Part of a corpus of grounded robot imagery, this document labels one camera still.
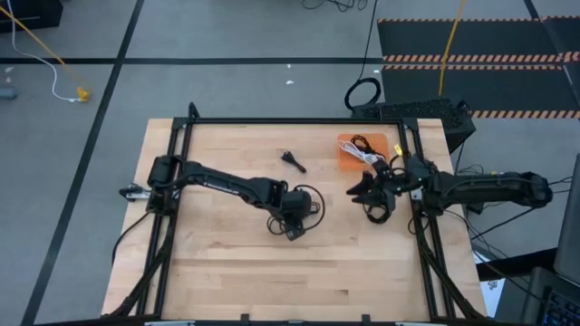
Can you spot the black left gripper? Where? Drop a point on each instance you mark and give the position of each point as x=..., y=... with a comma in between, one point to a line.
x=296, y=204

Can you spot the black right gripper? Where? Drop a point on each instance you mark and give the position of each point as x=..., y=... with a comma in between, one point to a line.
x=389, y=183

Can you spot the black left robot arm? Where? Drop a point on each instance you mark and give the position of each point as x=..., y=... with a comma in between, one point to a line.
x=226, y=183

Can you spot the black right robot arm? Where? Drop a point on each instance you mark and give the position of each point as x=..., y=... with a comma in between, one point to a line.
x=489, y=185

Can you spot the orange plastic tray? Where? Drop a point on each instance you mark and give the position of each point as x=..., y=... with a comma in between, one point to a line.
x=349, y=164

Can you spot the black computer tower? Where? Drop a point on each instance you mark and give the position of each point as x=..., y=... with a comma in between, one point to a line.
x=421, y=111

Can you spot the white paper sheet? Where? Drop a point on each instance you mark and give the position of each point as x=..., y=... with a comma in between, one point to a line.
x=491, y=294

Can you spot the silver table clamp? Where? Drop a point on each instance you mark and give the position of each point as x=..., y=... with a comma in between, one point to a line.
x=135, y=192

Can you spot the black hazard-striped floor mat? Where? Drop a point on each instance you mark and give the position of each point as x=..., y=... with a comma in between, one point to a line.
x=476, y=38

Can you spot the grey computer monitor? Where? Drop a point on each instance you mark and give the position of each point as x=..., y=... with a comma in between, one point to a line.
x=568, y=226

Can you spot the black keyboard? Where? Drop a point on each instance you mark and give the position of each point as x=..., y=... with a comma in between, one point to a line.
x=562, y=310

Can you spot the black box on floor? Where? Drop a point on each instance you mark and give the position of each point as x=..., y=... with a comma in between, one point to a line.
x=27, y=13

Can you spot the black aluminium table frame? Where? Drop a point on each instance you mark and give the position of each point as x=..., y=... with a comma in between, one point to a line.
x=294, y=121

